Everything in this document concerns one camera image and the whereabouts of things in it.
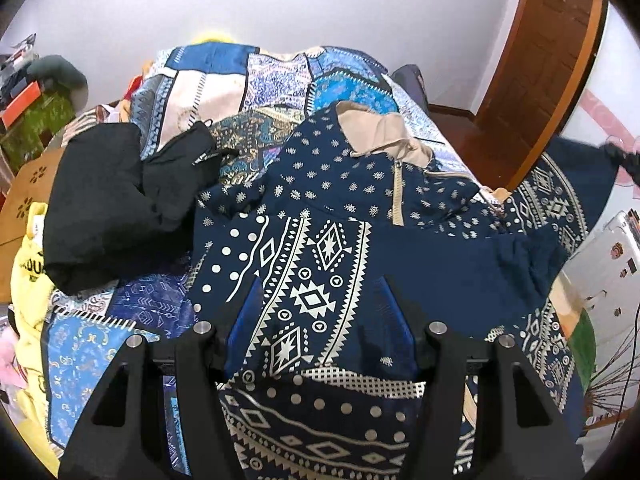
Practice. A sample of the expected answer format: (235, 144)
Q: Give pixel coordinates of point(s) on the yellow plush toy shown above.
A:
(215, 38)

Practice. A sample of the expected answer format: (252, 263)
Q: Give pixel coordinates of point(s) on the navy patterned hoodie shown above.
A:
(440, 270)

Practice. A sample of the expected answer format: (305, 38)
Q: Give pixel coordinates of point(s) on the grey-green pillow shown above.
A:
(60, 70)

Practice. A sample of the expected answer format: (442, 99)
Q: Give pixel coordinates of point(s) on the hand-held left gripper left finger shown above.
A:
(245, 310)

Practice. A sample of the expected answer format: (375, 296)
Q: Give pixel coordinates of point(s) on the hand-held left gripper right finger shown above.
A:
(397, 310)

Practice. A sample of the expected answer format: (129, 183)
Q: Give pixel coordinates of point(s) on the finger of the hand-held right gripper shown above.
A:
(625, 160)

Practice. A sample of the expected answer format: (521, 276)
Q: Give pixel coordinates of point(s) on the dark blue pillow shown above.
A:
(412, 82)

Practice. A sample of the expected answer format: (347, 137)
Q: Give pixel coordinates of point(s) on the yellow cloth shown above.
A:
(30, 310)

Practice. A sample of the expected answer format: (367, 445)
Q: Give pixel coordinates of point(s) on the brown wooden door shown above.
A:
(540, 60)

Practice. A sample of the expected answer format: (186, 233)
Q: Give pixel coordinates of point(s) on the brown cardboard box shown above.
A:
(30, 195)

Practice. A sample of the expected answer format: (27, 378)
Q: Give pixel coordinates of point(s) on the orange box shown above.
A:
(22, 102)

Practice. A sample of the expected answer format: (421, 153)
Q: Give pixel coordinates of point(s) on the black garment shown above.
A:
(100, 210)

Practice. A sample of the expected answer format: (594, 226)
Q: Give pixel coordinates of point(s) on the green patterned box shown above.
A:
(35, 125)

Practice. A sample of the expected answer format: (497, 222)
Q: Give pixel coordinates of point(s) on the dark spiky plant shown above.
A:
(615, 385)

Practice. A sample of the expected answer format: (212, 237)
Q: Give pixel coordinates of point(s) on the blue patchwork bedspread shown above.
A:
(210, 85)

